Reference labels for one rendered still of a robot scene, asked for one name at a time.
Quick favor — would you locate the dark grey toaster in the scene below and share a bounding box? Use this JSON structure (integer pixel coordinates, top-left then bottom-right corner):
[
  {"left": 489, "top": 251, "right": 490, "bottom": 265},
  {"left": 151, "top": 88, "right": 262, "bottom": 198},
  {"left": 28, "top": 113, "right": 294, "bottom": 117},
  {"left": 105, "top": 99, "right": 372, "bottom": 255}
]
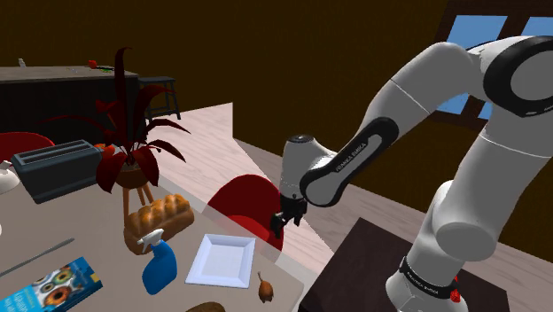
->
[{"left": 10, "top": 138, "right": 105, "bottom": 205}]

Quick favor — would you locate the brown round object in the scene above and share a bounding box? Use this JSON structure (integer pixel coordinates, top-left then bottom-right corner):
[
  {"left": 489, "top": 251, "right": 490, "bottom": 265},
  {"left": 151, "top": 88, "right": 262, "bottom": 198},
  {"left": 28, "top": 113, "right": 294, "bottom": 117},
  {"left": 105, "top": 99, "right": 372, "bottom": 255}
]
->
[{"left": 184, "top": 301, "right": 228, "bottom": 312}]

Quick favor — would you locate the blue book with eyes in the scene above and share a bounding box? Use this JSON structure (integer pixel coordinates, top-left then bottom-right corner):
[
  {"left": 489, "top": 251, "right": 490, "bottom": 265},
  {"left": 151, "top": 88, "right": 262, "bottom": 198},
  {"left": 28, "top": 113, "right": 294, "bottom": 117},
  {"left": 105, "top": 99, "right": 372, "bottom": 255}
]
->
[{"left": 0, "top": 255, "right": 104, "bottom": 312}]

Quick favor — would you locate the brown pear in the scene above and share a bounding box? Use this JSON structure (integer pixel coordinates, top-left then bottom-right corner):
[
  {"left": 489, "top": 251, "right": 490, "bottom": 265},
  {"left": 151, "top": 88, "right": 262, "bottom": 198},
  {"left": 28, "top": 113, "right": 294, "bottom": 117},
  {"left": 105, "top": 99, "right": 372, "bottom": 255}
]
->
[{"left": 256, "top": 270, "right": 275, "bottom": 304}]

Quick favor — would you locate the red chair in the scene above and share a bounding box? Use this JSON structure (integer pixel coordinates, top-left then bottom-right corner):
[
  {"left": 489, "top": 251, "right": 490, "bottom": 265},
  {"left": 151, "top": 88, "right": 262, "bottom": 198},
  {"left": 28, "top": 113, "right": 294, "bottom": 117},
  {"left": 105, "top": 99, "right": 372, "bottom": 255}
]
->
[
  {"left": 0, "top": 131, "right": 57, "bottom": 164},
  {"left": 206, "top": 174, "right": 284, "bottom": 253}
]

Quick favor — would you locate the dark robot stand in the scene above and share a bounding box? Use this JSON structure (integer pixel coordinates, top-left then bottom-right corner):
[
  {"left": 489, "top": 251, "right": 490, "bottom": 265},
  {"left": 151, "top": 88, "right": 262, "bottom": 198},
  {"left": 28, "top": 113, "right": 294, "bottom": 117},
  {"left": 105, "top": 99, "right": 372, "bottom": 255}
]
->
[{"left": 298, "top": 217, "right": 511, "bottom": 312}]

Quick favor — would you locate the grey long knife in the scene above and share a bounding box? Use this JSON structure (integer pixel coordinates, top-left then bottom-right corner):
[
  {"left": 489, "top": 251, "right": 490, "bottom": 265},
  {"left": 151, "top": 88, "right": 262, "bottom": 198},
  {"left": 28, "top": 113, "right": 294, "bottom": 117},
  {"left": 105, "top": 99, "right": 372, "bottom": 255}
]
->
[{"left": 0, "top": 237, "right": 76, "bottom": 278}]

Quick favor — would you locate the red leaved potted plant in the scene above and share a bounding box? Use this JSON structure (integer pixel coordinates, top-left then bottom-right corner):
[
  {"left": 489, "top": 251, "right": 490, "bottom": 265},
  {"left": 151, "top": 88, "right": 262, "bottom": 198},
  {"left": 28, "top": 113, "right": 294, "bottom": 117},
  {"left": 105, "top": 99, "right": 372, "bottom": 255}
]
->
[{"left": 39, "top": 46, "right": 192, "bottom": 234}]

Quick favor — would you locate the window with dark frame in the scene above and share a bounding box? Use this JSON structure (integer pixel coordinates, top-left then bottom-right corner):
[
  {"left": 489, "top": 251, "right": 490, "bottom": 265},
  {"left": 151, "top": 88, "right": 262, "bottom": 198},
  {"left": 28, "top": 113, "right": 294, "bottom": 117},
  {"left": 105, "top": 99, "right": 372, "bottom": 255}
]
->
[{"left": 432, "top": 0, "right": 553, "bottom": 133}]

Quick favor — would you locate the white square plate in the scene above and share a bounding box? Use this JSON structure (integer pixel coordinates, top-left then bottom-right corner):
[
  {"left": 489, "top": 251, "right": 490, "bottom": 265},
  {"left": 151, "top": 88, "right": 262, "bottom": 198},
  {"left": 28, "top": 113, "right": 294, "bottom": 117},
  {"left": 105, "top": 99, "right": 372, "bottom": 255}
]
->
[{"left": 184, "top": 233, "right": 257, "bottom": 290}]

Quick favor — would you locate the dark stool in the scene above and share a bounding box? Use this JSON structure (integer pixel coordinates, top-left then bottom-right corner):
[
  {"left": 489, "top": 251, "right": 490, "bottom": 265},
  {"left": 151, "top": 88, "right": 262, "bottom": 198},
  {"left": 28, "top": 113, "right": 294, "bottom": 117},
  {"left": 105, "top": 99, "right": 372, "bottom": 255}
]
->
[{"left": 137, "top": 75, "right": 183, "bottom": 124}]

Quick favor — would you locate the white teapot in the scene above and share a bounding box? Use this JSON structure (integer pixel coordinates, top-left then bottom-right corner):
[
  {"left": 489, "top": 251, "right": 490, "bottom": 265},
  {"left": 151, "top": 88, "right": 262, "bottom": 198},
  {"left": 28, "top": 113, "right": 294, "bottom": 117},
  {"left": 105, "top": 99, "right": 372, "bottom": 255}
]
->
[{"left": 0, "top": 160, "right": 21, "bottom": 196}]

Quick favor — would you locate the dark kitchen counter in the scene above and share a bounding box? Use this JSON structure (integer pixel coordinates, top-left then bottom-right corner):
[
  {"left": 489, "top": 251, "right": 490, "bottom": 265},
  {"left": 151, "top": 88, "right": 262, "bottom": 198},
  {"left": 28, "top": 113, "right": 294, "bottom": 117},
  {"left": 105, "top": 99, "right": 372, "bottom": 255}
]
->
[{"left": 0, "top": 58, "right": 140, "bottom": 146}]

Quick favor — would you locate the blue spray bottle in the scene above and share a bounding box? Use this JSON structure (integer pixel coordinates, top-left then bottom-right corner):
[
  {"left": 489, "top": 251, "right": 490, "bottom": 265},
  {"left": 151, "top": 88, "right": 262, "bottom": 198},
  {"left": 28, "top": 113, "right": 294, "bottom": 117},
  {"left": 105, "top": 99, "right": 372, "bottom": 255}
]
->
[{"left": 136, "top": 228, "right": 179, "bottom": 296}]

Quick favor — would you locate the brown bread loaf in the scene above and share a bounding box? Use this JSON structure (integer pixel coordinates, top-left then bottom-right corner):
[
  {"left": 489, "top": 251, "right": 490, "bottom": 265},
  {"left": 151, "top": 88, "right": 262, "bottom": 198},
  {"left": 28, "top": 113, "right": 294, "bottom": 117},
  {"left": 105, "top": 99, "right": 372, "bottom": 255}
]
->
[{"left": 123, "top": 193, "right": 196, "bottom": 256}]

